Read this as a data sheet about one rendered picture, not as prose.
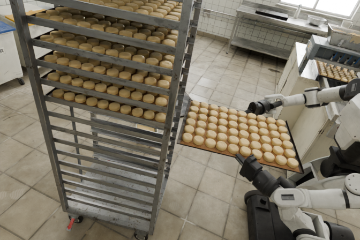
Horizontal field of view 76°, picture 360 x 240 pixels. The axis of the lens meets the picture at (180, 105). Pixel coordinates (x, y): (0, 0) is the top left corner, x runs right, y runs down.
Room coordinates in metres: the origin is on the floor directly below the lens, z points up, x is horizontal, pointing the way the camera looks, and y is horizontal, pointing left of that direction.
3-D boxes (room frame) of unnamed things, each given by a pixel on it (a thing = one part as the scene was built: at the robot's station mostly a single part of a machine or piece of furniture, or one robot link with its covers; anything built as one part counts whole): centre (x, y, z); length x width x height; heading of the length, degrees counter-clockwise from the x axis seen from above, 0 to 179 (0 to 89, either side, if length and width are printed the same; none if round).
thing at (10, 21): (2.81, 2.12, 0.38); 0.64 x 0.54 x 0.77; 72
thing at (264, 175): (0.70, -0.39, 0.96); 0.12 x 0.10 x 0.13; 41
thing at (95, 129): (1.22, 0.31, 0.51); 0.64 x 0.03 x 0.03; 86
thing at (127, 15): (0.82, 0.34, 1.50); 0.64 x 0.03 x 0.03; 86
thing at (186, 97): (2.55, 0.02, 0.02); 0.60 x 0.40 x 0.03; 31
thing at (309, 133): (1.76, -1.37, 0.45); 0.70 x 0.34 x 0.90; 164
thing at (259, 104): (1.23, -0.49, 0.96); 0.12 x 0.10 x 0.13; 131
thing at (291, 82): (2.70, -1.65, 0.42); 1.28 x 0.72 x 0.84; 164
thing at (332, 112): (2.39, -1.41, 0.87); 2.01 x 0.03 x 0.07; 164
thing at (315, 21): (4.70, -2.22, 0.94); 0.33 x 0.33 x 0.12
